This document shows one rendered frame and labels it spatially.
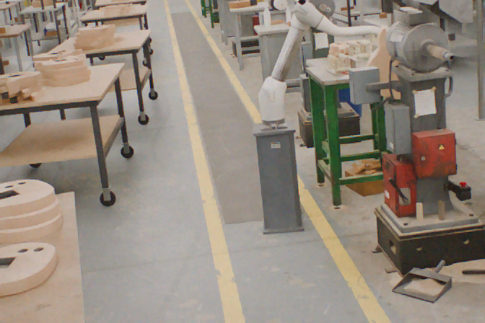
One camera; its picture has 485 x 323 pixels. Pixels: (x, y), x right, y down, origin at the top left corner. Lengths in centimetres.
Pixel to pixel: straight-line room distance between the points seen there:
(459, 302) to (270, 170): 157
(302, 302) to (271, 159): 117
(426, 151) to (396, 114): 26
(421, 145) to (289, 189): 117
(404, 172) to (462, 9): 98
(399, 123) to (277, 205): 117
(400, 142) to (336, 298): 93
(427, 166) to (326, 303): 92
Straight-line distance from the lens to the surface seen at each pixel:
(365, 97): 464
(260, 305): 436
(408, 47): 436
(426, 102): 446
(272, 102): 511
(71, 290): 262
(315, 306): 430
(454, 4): 411
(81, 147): 646
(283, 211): 526
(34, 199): 316
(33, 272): 269
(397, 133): 448
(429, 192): 461
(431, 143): 440
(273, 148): 513
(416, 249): 456
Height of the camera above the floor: 193
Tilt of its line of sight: 15 degrees down
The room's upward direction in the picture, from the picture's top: 6 degrees counter-clockwise
